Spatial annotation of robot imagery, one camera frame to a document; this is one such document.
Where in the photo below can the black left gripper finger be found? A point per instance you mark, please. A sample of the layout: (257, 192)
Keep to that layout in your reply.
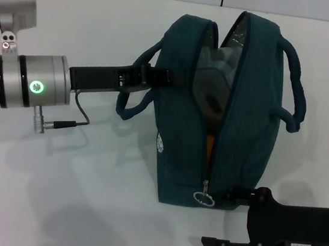
(167, 78)

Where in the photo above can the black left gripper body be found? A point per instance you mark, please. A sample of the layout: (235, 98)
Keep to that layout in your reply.
(97, 78)

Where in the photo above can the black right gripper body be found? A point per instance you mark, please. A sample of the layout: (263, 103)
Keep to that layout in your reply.
(290, 224)

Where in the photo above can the clear blue-sealed food container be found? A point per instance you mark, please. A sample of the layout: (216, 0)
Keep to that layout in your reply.
(212, 83)

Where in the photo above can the orange pear with stem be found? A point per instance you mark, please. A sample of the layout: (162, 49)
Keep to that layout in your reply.
(210, 153)

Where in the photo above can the dark teal insulated lunch bag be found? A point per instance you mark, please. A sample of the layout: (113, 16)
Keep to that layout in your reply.
(249, 125)

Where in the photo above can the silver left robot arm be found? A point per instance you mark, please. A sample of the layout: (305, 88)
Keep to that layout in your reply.
(12, 81)

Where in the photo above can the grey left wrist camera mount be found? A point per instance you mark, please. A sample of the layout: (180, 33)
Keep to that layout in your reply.
(105, 91)

